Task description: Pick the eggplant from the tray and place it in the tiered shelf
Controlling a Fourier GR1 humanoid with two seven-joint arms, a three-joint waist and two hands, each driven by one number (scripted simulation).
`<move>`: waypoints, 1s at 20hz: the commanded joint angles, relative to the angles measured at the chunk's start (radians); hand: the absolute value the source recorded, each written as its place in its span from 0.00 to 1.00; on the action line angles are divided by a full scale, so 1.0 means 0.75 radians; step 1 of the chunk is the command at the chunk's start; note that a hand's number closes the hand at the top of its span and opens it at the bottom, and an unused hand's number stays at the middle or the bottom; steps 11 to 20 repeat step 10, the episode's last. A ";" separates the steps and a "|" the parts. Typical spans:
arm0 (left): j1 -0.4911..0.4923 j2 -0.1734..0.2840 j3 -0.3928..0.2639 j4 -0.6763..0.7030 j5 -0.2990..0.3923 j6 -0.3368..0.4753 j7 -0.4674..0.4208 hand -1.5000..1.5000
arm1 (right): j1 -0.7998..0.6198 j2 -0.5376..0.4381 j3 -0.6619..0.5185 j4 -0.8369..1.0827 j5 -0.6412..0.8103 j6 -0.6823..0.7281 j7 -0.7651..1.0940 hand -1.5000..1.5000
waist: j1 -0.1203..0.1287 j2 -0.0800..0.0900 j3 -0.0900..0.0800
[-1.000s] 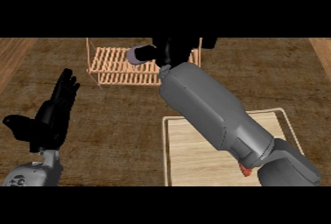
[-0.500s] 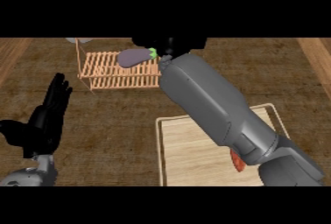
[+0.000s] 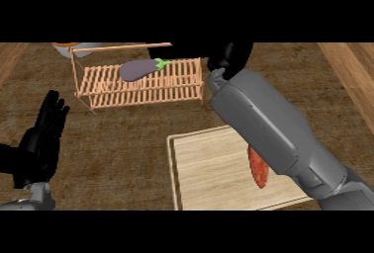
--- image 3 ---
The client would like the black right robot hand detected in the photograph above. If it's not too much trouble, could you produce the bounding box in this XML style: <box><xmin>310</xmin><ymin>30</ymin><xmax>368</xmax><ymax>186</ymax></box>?
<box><xmin>148</xmin><ymin>42</ymin><xmax>256</xmax><ymax>81</ymax></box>

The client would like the red elongated vegetable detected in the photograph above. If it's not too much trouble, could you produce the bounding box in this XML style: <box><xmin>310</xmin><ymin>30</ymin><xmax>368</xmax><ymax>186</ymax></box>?
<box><xmin>247</xmin><ymin>144</ymin><xmax>271</xmax><ymax>190</ymax></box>

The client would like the wooden tiered shelf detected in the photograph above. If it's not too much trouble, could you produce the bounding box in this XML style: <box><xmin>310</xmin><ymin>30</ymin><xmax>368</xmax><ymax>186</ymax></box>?
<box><xmin>67</xmin><ymin>42</ymin><xmax>206</xmax><ymax>116</ymax></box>

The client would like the pale wooden tray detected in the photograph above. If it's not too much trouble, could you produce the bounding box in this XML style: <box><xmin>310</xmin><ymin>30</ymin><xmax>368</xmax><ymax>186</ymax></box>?
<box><xmin>166</xmin><ymin>125</ymin><xmax>313</xmax><ymax>211</ymax></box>

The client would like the grey pot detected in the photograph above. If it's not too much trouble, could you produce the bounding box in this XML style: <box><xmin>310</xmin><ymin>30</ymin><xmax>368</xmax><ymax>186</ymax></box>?
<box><xmin>52</xmin><ymin>42</ymin><xmax>105</xmax><ymax>59</ymax></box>

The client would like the purple eggplant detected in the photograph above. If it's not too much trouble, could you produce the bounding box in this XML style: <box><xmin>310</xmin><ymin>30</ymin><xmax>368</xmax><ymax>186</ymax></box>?
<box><xmin>118</xmin><ymin>57</ymin><xmax>173</xmax><ymax>83</ymax></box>

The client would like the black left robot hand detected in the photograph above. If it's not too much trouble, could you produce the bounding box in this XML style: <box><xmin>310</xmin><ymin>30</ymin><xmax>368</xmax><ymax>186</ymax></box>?
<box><xmin>0</xmin><ymin>89</ymin><xmax>71</xmax><ymax>190</ymax></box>

